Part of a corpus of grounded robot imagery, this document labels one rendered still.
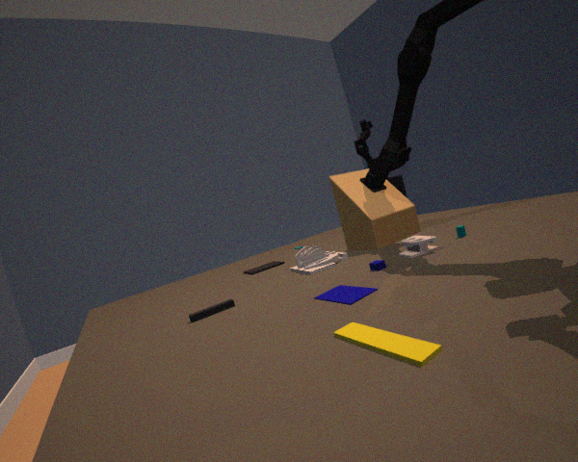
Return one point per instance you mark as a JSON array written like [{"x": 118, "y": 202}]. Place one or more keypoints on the yellow flat bar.
[{"x": 414, "y": 351}]

